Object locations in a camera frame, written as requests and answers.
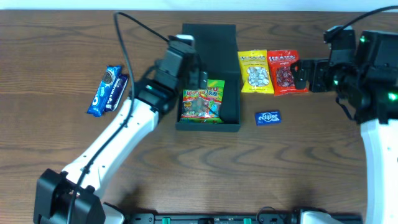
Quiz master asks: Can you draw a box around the green Haribo gummy bag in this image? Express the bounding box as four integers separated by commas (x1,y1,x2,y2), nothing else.
180,80,224,123

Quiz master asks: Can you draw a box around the yellow Hacks candy bag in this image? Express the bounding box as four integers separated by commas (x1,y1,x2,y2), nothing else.
238,50,274,95

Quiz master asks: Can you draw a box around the blue Oreo cookie pack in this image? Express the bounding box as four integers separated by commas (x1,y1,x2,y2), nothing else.
86,65,122,117

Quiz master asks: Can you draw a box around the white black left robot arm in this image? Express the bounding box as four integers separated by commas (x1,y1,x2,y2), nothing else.
33,34,207,223

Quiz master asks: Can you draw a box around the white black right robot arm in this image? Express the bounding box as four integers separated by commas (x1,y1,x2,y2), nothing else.
290,26,397,223

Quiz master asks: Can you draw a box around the red Hacks candy bag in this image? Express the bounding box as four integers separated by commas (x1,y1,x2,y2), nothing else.
267,50,308,96

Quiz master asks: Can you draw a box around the dark green open box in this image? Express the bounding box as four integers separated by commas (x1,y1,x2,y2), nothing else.
175,23,241,132

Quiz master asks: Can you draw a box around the dark blue Cadbury chocolate bar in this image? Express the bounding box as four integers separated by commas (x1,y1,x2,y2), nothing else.
104,74,128,112

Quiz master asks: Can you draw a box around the blue Eclipse mint box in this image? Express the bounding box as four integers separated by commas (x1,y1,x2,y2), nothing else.
255,111,282,126

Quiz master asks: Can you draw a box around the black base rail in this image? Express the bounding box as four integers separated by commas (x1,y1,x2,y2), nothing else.
125,207,364,224

